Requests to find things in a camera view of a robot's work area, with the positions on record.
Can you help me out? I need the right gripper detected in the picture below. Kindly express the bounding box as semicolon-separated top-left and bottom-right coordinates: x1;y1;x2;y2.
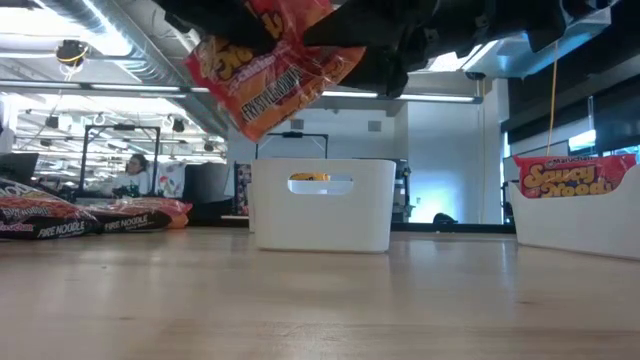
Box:
302;0;531;99

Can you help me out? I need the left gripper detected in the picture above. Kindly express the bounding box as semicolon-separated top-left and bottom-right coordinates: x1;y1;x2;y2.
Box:
151;0;281;55

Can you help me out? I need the yellow Maruchan ramen packet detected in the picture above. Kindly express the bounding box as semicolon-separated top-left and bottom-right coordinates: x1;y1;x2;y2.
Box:
288;171;332;182

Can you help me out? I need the black Fire Noodle packet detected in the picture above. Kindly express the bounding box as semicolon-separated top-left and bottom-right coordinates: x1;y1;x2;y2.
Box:
83;197;175;235
0;176;104;241

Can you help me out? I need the ceiling light strip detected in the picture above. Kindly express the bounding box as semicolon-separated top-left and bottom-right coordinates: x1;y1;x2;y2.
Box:
319;89;485;105
0;78;212;99

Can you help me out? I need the dark patterned panel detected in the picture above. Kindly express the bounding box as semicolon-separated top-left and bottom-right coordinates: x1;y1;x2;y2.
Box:
233;162;253;217

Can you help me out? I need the colourful patterned cloth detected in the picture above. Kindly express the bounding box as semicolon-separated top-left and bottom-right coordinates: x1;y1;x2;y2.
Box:
155;159;187;200

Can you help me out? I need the person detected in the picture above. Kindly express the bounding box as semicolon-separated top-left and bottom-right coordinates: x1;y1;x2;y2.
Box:
110;153;152;197

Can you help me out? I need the black monitor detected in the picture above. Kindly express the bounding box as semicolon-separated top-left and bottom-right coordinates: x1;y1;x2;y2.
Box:
0;151;41;187

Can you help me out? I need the silver ceiling duct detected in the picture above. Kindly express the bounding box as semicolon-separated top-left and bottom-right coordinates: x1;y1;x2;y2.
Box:
39;0;234;139

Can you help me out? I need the black ceiling cable reel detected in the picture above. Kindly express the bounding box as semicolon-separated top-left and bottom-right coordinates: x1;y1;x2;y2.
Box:
53;38;91;70

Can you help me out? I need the yellow hanging cable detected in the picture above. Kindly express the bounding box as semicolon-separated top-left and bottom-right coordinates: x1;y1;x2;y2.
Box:
544;39;561;157

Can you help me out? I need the black metal table frame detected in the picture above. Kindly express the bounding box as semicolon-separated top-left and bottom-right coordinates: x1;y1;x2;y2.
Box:
219;211;517;234

